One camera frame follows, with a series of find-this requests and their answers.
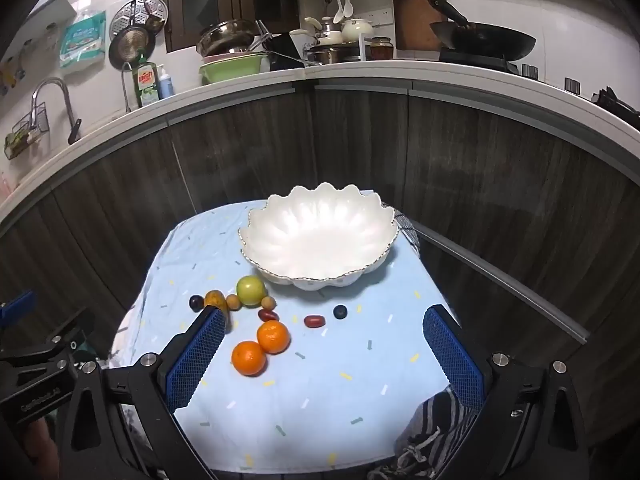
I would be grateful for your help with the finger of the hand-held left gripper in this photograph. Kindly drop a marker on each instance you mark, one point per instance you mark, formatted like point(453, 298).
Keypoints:
point(50, 352)
point(17, 306)

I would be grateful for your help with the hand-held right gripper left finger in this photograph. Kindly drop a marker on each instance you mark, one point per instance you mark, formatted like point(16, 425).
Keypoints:
point(197, 355)

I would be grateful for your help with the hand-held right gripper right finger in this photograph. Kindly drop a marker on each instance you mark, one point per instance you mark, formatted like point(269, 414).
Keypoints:
point(452, 360)

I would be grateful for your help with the orange mandarin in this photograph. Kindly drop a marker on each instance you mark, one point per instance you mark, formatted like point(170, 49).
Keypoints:
point(273, 336)
point(248, 358)

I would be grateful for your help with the dark purple grape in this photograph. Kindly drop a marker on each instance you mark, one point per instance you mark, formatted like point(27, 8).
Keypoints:
point(196, 303)

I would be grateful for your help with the yellow-brown pear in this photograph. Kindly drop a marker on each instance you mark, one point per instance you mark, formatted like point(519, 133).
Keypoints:
point(216, 300)

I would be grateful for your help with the brown longan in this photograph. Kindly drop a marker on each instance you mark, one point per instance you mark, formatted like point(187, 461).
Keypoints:
point(268, 303)
point(233, 302)

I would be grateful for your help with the red date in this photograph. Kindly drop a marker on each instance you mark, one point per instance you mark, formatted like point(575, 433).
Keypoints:
point(315, 321)
point(268, 315)

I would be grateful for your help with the green apple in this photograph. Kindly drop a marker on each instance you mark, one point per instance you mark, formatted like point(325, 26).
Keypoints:
point(251, 290)

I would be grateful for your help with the dark blueberry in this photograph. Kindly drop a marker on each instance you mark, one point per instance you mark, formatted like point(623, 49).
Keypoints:
point(340, 312)

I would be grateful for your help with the white scalloped bowl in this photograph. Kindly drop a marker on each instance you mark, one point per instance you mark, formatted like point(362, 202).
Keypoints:
point(320, 235)

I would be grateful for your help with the person's left hand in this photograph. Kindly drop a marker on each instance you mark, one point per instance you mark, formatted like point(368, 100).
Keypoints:
point(35, 445)

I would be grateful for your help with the grey checked cloth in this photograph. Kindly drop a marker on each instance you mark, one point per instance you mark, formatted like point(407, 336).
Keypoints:
point(430, 430)

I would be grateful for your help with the light blue patterned tablecloth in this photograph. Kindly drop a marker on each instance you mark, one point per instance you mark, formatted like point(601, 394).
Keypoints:
point(325, 385)

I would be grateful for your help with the chrome kitchen faucet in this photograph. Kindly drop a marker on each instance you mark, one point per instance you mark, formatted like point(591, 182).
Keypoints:
point(50, 82)

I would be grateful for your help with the yellow hanging utensil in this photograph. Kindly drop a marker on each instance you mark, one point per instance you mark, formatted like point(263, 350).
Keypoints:
point(10, 75)

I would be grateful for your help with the kitchen counter with wood cabinets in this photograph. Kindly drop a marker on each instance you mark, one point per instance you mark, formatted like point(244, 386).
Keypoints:
point(350, 135)

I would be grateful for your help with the green dish soap bottle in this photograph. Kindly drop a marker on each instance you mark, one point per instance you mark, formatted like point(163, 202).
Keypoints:
point(146, 82)

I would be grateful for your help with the blue pump bottle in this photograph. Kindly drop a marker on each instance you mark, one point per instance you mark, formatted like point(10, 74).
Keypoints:
point(166, 87)

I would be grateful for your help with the white teal plastic package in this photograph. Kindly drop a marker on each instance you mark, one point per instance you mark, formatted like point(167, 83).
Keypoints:
point(82, 40)

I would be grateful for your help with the green plastic basin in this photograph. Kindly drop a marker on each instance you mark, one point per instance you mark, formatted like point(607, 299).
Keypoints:
point(232, 71)

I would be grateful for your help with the white box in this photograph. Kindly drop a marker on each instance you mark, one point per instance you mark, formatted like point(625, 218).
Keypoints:
point(55, 12)

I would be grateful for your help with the black stove knob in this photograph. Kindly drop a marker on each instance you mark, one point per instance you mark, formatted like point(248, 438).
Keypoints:
point(530, 71)
point(572, 85)

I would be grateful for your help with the pink basin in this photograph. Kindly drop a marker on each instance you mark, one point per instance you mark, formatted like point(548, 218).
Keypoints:
point(220, 56)

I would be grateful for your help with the black burner grate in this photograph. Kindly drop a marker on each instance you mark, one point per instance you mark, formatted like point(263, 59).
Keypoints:
point(617, 105)

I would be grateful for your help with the black pot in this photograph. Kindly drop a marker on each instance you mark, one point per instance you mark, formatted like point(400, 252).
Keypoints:
point(285, 52)

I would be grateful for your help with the glass jar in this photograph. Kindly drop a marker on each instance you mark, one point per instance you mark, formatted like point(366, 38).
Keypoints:
point(381, 50)

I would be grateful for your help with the perforated metal steamer plate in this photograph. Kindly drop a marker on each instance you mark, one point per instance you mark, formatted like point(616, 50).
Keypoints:
point(142, 12)

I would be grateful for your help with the black wok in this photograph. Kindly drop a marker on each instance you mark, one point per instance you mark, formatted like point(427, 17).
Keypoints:
point(485, 40)

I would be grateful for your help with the stainless steel pot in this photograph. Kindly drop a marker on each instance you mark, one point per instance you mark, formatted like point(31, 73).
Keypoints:
point(335, 54)

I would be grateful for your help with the cream teapot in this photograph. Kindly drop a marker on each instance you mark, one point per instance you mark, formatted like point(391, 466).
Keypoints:
point(357, 30)

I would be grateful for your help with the white kettle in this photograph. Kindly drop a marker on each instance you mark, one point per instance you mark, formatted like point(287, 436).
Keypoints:
point(325, 32)

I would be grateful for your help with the wooden cutting board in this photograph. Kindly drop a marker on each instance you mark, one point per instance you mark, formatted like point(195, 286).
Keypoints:
point(412, 15)

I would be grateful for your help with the white hanging spoon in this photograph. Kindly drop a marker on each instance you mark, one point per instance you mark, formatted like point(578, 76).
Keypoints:
point(338, 12)
point(348, 7)

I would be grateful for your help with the grey metal rail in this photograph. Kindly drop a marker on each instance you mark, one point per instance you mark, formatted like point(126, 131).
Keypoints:
point(500, 280)

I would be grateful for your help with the white wall socket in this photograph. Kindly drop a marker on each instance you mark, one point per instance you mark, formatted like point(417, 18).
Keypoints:
point(382, 16)

